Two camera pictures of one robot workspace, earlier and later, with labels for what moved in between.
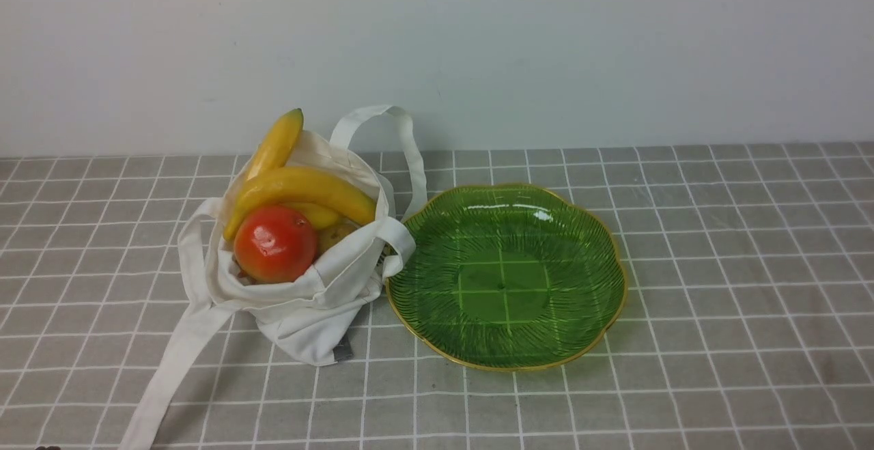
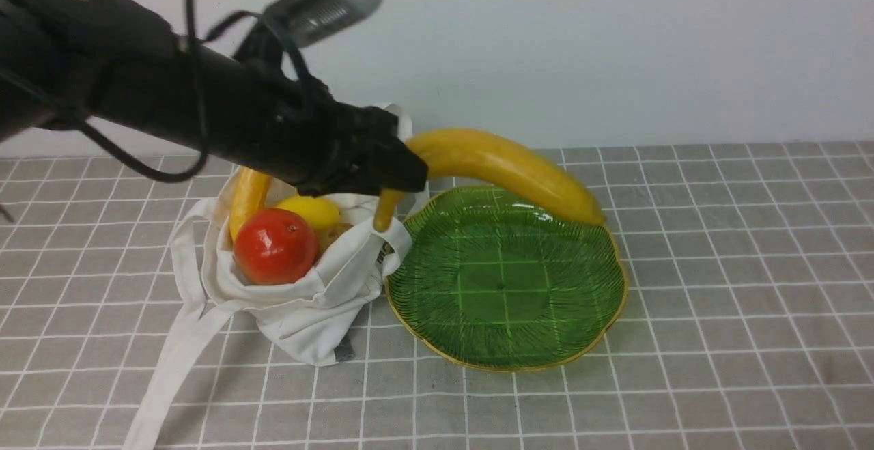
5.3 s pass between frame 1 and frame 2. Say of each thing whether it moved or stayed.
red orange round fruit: stayed
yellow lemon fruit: stayed
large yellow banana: moved
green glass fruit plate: stayed
